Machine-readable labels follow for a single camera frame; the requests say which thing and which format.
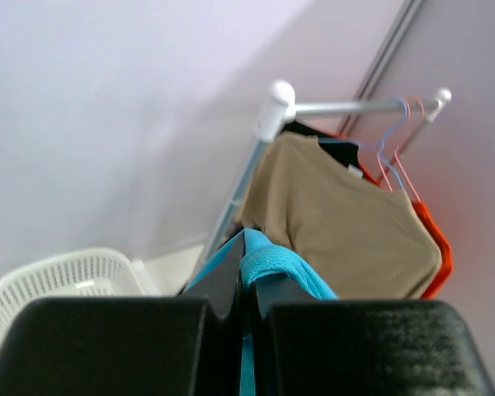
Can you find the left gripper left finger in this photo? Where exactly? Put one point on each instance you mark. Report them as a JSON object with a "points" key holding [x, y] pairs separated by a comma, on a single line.
{"points": [[185, 345]]}

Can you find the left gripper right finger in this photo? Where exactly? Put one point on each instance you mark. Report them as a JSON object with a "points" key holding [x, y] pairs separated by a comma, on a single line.
{"points": [[400, 347]]}

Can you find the teal t shirt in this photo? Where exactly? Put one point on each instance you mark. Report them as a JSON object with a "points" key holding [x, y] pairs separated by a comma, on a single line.
{"points": [[280, 272]]}

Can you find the beige t shirt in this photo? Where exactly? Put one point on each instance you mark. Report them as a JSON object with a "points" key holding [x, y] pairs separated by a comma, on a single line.
{"points": [[283, 200]]}

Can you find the orange t shirt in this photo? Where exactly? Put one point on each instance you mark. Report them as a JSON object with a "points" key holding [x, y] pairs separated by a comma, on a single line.
{"points": [[373, 243]]}

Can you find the black t shirt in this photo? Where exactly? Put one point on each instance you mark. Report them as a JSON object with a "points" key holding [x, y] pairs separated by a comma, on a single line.
{"points": [[345, 152]]}

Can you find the white perforated plastic basket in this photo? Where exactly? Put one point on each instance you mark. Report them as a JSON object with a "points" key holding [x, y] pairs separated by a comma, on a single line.
{"points": [[97, 271]]}

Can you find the metal clothes rack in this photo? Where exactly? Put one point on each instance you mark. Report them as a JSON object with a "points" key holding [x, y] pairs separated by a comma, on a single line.
{"points": [[280, 107]]}

